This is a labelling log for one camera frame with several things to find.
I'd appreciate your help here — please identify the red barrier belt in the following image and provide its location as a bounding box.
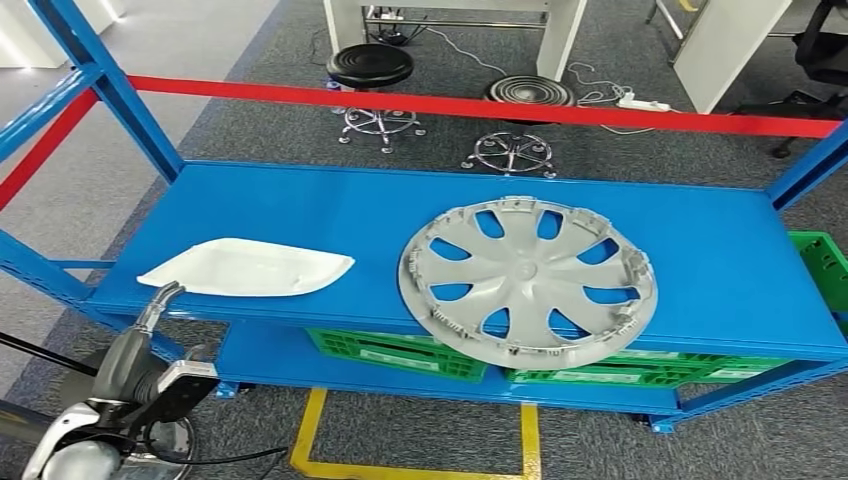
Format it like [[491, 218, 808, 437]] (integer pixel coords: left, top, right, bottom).
[[127, 74, 844, 140], [0, 87, 101, 212]]

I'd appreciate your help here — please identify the white power strip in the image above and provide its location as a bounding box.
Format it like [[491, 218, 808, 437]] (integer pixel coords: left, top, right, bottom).
[[616, 92, 674, 113]]

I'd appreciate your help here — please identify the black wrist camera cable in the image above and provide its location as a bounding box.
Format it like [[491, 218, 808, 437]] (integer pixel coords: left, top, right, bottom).
[[142, 417, 289, 467]]

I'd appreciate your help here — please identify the chrome stanchion post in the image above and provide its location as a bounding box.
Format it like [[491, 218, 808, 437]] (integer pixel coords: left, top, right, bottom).
[[0, 344, 198, 480]]

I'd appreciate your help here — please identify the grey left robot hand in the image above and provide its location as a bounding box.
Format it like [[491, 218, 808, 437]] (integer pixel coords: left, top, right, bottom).
[[91, 281, 187, 405]]

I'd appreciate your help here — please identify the white power cable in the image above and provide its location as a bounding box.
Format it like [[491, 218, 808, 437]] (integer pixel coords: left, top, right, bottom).
[[423, 26, 657, 137]]

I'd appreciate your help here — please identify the black office chair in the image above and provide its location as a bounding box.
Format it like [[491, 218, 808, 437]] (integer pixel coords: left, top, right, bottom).
[[735, 0, 848, 160]]

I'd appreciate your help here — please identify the white desk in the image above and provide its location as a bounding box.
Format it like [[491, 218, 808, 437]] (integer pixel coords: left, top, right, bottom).
[[322, 0, 589, 83], [645, 0, 794, 115]]

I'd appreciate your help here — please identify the blue steel shelf rack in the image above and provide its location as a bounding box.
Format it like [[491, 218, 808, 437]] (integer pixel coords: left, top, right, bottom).
[[0, 0, 848, 435]]

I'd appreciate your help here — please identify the grey plastic wheel cover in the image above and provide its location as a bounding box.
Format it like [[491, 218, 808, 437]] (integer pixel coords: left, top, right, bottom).
[[397, 195, 659, 372]]

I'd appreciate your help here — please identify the black round stool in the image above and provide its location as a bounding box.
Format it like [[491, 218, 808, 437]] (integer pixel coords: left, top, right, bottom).
[[461, 74, 576, 180], [325, 42, 429, 156]]

